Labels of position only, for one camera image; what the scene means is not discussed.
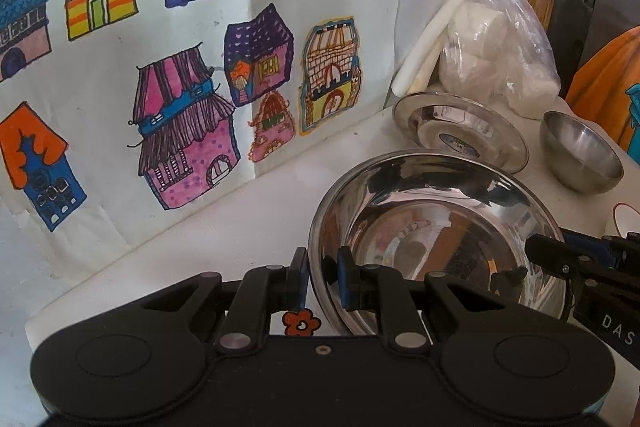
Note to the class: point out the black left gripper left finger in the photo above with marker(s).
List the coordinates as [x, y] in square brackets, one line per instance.
[249, 303]

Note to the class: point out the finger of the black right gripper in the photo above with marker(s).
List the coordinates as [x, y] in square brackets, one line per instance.
[610, 260]

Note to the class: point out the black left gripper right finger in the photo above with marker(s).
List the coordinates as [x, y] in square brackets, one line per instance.
[384, 292]

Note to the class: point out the white bowl red rim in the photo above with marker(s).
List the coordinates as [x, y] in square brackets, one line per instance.
[623, 219]

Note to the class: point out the small steel bowl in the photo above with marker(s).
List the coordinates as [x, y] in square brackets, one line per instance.
[577, 156]

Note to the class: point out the white printed table cloth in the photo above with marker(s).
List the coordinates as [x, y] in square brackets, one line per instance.
[265, 220]

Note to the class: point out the orange dress lady painting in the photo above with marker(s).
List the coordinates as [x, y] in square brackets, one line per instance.
[605, 90]

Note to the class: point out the steel plate with sticker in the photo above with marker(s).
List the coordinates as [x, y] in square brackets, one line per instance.
[451, 124]

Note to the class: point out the plastic bag of white buns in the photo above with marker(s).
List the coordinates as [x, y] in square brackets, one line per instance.
[499, 49]

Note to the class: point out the colourful houses drawing paper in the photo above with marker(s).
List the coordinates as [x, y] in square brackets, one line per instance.
[120, 118]

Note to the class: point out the white rolled stick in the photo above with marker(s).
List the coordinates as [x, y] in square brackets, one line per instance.
[408, 70]

